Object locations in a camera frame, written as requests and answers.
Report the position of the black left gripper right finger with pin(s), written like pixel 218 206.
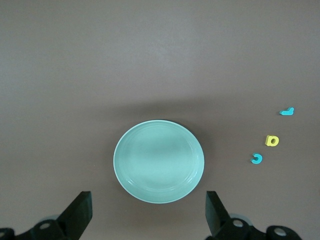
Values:
pixel 220 217

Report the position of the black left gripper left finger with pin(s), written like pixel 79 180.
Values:
pixel 75 215

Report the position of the teal foam letter c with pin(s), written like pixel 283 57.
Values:
pixel 256 160

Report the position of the yellow foam letter a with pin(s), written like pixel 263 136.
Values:
pixel 270 140

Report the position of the teal foam letter r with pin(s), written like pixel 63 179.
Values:
pixel 286 112

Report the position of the green round plate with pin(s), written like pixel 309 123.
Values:
pixel 158 162

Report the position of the brown table cover sheet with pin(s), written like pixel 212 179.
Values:
pixel 160 50

